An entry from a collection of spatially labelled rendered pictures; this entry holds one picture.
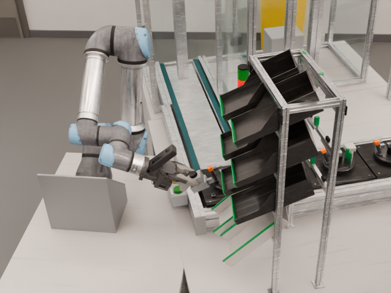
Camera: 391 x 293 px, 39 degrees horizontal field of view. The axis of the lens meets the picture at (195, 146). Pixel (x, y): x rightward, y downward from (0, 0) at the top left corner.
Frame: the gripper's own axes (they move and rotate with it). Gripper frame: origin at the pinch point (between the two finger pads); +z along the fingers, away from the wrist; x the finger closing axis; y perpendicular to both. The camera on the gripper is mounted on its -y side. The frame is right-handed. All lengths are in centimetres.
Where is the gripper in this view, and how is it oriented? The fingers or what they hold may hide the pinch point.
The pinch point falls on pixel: (196, 177)
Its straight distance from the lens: 202.5
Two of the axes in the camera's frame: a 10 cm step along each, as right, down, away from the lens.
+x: 0.4, 5.8, -8.1
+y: -3.9, 7.6, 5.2
